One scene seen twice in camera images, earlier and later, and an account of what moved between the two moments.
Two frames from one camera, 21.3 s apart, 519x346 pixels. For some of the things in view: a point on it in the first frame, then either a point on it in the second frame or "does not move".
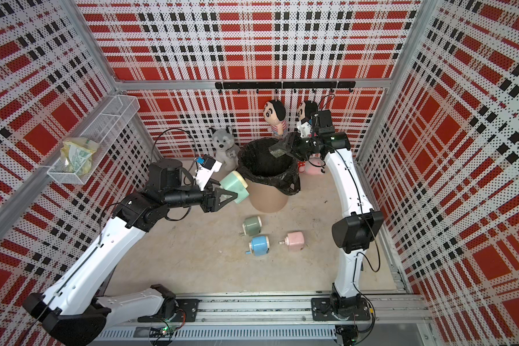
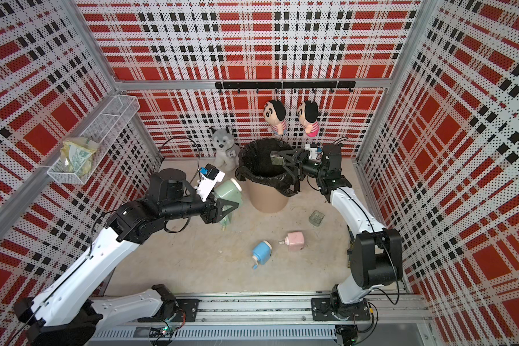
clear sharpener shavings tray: x=279 y=149 → x=316 y=218
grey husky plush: x=226 y=151 does not move
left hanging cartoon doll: x=274 y=112 does not move
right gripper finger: x=293 y=153 → x=295 y=178
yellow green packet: x=76 y=154 does not move
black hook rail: x=294 y=85 does not move
